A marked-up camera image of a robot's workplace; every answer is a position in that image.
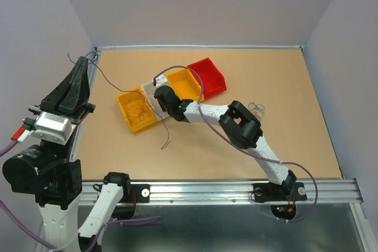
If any pink wire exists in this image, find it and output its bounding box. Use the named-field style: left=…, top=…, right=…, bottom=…
left=125, top=98, right=153, bottom=125

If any dark purple wire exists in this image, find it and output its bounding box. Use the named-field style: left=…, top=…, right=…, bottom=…
left=67, top=51, right=172, bottom=150

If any coloured wire bundle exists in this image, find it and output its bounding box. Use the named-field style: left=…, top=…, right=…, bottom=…
left=247, top=101, right=266, bottom=122

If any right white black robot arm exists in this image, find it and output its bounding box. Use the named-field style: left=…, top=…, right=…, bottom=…
left=154, top=86, right=296, bottom=202

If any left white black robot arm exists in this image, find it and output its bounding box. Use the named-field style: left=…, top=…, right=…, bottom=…
left=2, top=57, right=132, bottom=251

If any white plastic bin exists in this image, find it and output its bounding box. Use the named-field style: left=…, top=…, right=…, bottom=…
left=141, top=82, right=169, bottom=121

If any far yellow plastic bin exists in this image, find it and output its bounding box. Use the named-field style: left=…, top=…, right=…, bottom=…
left=165, top=68, right=201, bottom=101

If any yellow plastic bin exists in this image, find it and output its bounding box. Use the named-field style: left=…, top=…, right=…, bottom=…
left=165, top=68, right=201, bottom=101
left=116, top=87, right=157, bottom=133

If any near yellow plastic bin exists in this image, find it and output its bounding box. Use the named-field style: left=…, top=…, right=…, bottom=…
left=116, top=87, right=157, bottom=133

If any red plastic bin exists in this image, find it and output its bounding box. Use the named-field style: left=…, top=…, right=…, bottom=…
left=187, top=57, right=227, bottom=100

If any grey metal front panel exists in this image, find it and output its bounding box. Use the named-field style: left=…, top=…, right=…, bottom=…
left=102, top=204, right=377, bottom=251

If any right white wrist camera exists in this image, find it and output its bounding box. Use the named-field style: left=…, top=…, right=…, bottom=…
left=152, top=74, right=170, bottom=88

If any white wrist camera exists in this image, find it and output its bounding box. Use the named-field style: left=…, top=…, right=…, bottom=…
left=152, top=74, right=170, bottom=88
left=11, top=112, right=77, bottom=145

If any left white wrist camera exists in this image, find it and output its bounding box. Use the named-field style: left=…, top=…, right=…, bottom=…
left=11, top=112, right=77, bottom=145

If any aluminium left side rail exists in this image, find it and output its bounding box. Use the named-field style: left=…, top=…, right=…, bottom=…
left=70, top=47, right=103, bottom=161

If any aluminium rail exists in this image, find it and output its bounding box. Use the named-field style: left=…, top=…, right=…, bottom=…
left=70, top=47, right=103, bottom=161
left=96, top=44, right=304, bottom=51
left=79, top=178, right=363, bottom=206

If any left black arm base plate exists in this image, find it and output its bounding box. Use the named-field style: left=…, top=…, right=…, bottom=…
left=120, top=184, right=150, bottom=204

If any aluminium back rail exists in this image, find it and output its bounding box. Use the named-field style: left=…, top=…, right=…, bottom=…
left=96, top=44, right=304, bottom=51

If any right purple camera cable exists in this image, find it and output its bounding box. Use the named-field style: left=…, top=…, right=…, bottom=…
left=152, top=65, right=319, bottom=224

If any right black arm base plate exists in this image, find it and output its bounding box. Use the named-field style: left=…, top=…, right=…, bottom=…
left=250, top=182, right=307, bottom=203

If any aluminium front rail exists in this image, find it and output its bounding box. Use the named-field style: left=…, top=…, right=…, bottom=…
left=79, top=178, right=363, bottom=206

